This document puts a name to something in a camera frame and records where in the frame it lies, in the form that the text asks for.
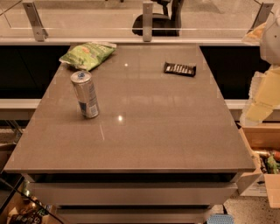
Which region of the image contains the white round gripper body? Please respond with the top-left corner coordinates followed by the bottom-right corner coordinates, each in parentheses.
top-left (260, 8), bottom-right (280, 65)

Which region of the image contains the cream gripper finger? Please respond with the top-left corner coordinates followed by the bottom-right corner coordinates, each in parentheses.
top-left (241, 23), bottom-right (266, 46)
top-left (240, 66), bottom-right (280, 126)

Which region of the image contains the dark chocolate rxbar wrapper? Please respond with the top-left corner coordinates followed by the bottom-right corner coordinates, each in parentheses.
top-left (164, 62), bottom-right (196, 77)

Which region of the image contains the silver blue redbull can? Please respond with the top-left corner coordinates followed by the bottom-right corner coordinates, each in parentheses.
top-left (70, 71), bottom-right (99, 118)

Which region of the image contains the cardboard box with items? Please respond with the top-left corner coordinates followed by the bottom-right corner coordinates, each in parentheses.
top-left (237, 123), bottom-right (280, 208)

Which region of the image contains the black office chair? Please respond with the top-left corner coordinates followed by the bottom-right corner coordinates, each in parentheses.
top-left (131, 0), bottom-right (186, 38)

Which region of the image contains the blue perforated basket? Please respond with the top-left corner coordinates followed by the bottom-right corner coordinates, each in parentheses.
top-left (206, 214), bottom-right (235, 224)

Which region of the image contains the green chip bag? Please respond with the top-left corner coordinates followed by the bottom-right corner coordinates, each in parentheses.
top-left (59, 42), bottom-right (116, 71)

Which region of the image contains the lower grey drawer front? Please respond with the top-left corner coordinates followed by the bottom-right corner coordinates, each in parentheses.
top-left (57, 208), bottom-right (212, 224)

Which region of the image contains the grey drawer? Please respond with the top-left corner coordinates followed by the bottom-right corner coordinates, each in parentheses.
top-left (30, 183), bottom-right (237, 206)
top-left (57, 208), bottom-right (212, 224)

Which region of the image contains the upper grey drawer front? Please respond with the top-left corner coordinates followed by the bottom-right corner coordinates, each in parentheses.
top-left (30, 183), bottom-right (237, 206)

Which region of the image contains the box of snacks lower left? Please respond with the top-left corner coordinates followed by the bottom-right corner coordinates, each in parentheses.
top-left (5, 195), bottom-right (57, 224)

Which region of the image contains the right metal railing post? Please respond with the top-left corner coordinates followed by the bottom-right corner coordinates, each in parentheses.
top-left (248, 3), bottom-right (274, 32)

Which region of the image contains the metal railing post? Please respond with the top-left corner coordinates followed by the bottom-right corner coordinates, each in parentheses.
top-left (248, 3), bottom-right (274, 32)
top-left (143, 1), bottom-right (153, 42)
top-left (22, 0), bottom-right (48, 42)

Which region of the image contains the middle metal railing post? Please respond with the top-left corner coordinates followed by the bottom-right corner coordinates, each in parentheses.
top-left (143, 1), bottom-right (153, 42)

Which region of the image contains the left metal railing post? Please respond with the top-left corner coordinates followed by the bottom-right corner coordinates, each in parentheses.
top-left (22, 0), bottom-right (48, 42)

